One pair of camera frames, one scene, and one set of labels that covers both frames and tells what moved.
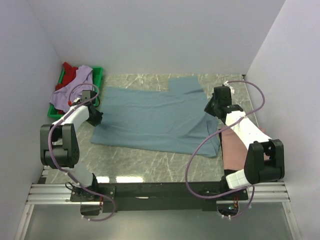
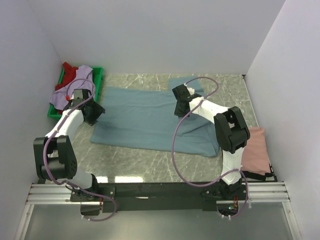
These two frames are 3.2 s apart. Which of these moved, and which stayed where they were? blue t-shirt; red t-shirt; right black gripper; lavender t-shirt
Moved: right black gripper
Stayed: lavender t-shirt; blue t-shirt; red t-shirt
